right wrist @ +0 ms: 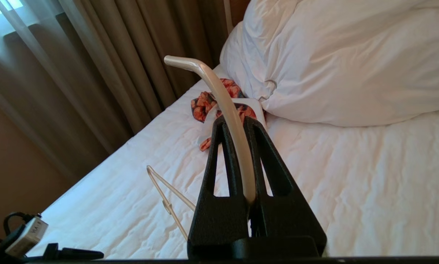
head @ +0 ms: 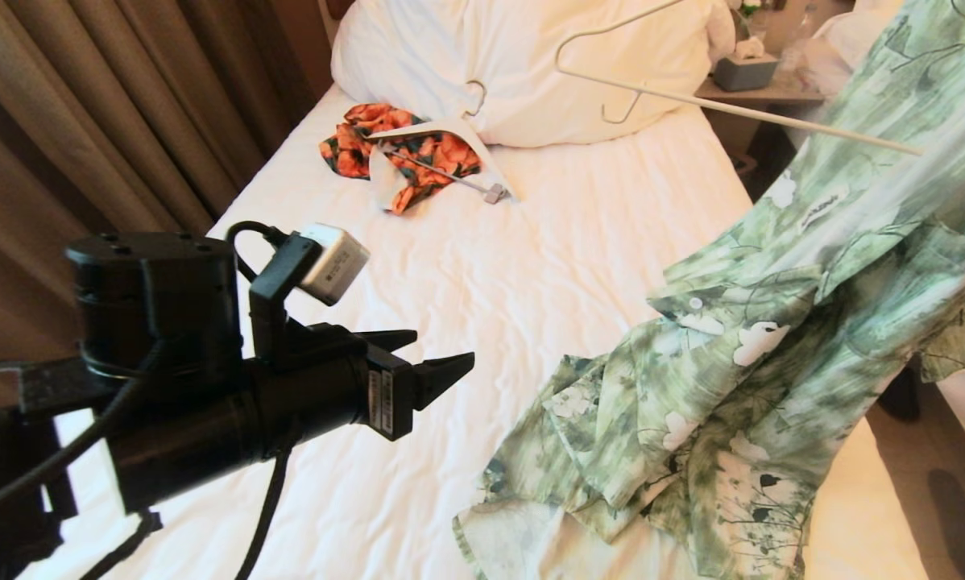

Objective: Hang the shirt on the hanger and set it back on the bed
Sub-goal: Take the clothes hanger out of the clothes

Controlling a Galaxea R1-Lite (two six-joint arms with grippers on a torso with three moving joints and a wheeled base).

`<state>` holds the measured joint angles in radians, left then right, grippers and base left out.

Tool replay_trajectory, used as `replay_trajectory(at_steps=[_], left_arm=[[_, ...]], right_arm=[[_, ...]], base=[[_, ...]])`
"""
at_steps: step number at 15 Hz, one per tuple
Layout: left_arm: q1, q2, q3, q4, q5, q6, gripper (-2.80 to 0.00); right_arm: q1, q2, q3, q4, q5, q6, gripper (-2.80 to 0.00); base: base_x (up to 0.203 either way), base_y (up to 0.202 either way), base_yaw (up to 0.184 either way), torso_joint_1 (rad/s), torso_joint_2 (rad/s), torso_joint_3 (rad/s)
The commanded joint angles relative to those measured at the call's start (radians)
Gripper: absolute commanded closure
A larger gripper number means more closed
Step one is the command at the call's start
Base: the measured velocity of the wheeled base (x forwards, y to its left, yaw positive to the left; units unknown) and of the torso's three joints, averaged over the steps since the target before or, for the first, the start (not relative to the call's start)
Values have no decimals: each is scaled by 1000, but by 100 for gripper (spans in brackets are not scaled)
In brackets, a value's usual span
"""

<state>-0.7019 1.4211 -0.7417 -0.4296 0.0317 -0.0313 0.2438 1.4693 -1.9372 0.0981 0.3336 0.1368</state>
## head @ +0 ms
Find green floral shirt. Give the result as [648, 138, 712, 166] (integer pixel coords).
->
[450, 0, 965, 580]

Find white wire hanger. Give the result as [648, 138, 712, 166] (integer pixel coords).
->
[553, 0, 926, 156]

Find white clip hanger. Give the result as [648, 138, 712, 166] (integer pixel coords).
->
[367, 81, 522, 206]

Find orange floral garment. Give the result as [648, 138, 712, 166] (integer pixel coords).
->
[319, 103, 483, 217]

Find large white pillow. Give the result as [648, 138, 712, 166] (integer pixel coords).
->
[331, 0, 733, 149]

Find wooden headboard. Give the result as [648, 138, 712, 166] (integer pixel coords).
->
[318, 0, 364, 49]

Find wooden nightstand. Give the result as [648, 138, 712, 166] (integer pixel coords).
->
[694, 78, 823, 162]

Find grey tissue box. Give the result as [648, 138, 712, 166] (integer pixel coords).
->
[712, 36, 778, 93]

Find black slipper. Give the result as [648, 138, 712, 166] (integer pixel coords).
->
[877, 358, 922, 421]

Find white flowers in vase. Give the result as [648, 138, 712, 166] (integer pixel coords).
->
[723, 0, 765, 41]

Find clear plastic bottle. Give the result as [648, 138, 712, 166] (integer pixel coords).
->
[777, 6, 814, 75]

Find white duvet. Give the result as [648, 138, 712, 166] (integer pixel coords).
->
[781, 0, 910, 154]

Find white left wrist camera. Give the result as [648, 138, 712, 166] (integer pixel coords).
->
[297, 223, 371, 307]

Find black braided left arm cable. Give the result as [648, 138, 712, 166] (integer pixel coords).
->
[0, 222, 298, 580]

